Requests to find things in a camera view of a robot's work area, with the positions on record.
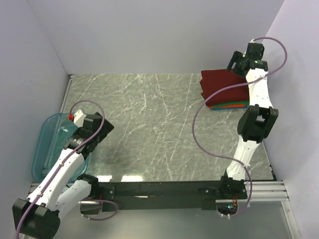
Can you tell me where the dark red t shirt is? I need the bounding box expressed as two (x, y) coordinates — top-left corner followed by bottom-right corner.
(200, 69), (249, 107)

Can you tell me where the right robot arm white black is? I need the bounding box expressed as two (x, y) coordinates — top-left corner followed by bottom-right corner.
(219, 42), (279, 199)

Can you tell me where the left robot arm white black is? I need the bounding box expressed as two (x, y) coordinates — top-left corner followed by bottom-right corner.
(12, 110), (114, 239)

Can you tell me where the teal transparent plastic bin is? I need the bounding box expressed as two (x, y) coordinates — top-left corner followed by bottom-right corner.
(31, 113), (77, 183)

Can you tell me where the folded green t shirt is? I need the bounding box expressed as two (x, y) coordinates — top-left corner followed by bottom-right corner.
(210, 101), (250, 108)

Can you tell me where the folded orange t shirt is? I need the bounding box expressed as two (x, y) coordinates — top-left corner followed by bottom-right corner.
(209, 104), (248, 110)

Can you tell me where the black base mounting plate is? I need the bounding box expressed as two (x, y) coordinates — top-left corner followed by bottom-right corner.
(85, 181), (248, 210)

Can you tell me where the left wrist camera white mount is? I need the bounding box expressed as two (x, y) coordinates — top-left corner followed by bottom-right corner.
(68, 109), (87, 127)

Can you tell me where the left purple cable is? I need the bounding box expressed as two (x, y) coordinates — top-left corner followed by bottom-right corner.
(14, 100), (119, 239)

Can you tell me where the purple cable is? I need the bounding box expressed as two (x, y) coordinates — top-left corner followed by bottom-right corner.
(14, 100), (119, 239)
(192, 36), (288, 217)

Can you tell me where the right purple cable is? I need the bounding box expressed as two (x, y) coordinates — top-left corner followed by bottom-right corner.
(192, 36), (288, 217)

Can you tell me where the aluminium rail frame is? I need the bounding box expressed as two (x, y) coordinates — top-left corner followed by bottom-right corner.
(14, 73), (300, 239)

